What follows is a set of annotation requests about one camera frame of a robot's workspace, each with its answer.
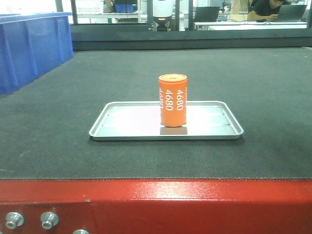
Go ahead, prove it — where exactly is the silver metal tray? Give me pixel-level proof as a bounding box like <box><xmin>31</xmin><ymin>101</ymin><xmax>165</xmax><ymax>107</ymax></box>
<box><xmin>89</xmin><ymin>100</ymin><xmax>244</xmax><ymax>141</ymax></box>

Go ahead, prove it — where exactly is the orange capacitor cylinder 4680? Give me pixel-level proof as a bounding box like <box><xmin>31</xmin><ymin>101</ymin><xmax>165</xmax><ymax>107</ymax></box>
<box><xmin>158</xmin><ymin>74</ymin><xmax>188</xmax><ymax>127</ymax></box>

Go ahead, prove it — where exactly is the silver bolt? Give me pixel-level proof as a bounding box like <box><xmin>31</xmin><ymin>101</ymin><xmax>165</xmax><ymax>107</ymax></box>
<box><xmin>6</xmin><ymin>212</ymin><xmax>24</xmax><ymax>230</ymax></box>
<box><xmin>40</xmin><ymin>212</ymin><xmax>59</xmax><ymax>230</ymax></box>

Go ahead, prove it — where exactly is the person in black shirt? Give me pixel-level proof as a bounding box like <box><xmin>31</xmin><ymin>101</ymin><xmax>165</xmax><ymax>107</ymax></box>
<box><xmin>247</xmin><ymin>0</ymin><xmax>291</xmax><ymax>21</ymax></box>

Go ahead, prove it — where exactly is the silver bolt left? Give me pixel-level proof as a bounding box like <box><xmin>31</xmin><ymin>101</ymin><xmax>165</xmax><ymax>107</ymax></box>
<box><xmin>6</xmin><ymin>212</ymin><xmax>24</xmax><ymax>230</ymax></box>

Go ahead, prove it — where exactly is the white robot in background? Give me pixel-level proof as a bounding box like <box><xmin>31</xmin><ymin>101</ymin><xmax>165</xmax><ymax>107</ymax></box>
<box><xmin>137</xmin><ymin>0</ymin><xmax>186</xmax><ymax>32</ymax></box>

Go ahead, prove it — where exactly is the red conveyor frame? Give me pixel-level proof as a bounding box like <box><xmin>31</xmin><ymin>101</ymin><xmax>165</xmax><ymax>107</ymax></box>
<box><xmin>0</xmin><ymin>179</ymin><xmax>312</xmax><ymax>234</ymax></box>

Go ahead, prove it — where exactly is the dark conveyor belt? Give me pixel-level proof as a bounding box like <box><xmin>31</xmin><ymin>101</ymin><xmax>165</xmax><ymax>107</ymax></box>
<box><xmin>0</xmin><ymin>48</ymin><xmax>312</xmax><ymax>179</ymax></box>

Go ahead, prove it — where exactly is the blue crate on conveyor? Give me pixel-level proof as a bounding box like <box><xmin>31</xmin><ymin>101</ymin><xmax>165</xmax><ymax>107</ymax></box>
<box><xmin>0</xmin><ymin>12</ymin><xmax>74</xmax><ymax>94</ymax></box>

